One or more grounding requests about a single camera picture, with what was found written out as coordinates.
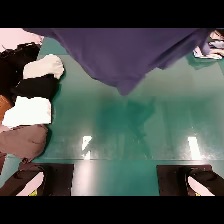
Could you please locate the blue shirt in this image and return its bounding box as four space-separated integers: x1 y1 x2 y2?
23 28 214 97

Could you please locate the black garment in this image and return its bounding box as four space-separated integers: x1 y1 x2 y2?
0 42 43 101
11 73 60 101

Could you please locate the cream garment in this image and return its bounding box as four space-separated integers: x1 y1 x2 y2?
22 53 65 80

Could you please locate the white garment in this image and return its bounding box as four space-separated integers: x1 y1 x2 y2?
1 95 53 129

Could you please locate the brown garment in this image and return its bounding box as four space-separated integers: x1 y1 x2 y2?
0 123 49 161

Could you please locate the orange-brown garment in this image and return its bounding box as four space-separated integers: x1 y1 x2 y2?
0 94 14 123

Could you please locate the heap of clothes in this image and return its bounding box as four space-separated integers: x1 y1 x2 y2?
192 29 224 61

